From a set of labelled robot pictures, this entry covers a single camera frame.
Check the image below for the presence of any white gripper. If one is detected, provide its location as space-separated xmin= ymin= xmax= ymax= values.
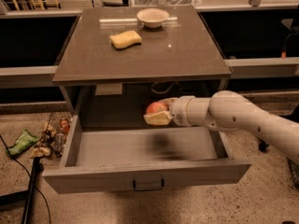
xmin=144 ymin=96 xmax=193 ymax=127

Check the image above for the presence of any red apple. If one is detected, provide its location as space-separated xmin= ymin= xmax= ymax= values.
xmin=146 ymin=102 xmax=168 ymax=114

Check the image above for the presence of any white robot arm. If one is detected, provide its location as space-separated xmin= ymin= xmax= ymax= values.
xmin=144 ymin=91 xmax=299 ymax=163

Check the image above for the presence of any grey cabinet with top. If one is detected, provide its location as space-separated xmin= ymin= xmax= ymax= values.
xmin=53 ymin=6 xmax=230 ymax=121

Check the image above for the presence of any white label under top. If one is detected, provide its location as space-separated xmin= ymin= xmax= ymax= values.
xmin=95 ymin=83 xmax=122 ymax=95

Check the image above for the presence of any open grey top drawer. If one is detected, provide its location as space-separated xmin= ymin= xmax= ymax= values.
xmin=44 ymin=111 xmax=250 ymax=194

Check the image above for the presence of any yellow sponge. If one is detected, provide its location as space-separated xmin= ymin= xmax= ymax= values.
xmin=109 ymin=30 xmax=142 ymax=49

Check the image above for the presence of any white bowl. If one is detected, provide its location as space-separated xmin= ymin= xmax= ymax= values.
xmin=136 ymin=8 xmax=169 ymax=29

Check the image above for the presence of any black bar on floor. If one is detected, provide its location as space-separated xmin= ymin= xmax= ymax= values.
xmin=258 ymin=140 xmax=269 ymax=153

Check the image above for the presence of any black stand leg left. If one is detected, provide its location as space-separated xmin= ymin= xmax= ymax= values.
xmin=0 ymin=156 xmax=45 ymax=224

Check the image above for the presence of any green chip bag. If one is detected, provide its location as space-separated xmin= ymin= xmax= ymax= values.
xmin=7 ymin=130 xmax=38 ymax=157

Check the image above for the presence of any white cable under top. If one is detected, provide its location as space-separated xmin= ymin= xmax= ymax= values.
xmin=150 ymin=81 xmax=183 ymax=95

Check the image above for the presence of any black drawer handle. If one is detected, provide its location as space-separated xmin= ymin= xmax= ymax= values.
xmin=133 ymin=179 xmax=164 ymax=191

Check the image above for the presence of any wire basket right edge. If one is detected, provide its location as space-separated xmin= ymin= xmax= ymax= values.
xmin=287 ymin=159 xmax=299 ymax=189

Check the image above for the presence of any black cable on floor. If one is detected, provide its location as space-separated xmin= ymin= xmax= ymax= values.
xmin=0 ymin=134 xmax=52 ymax=224

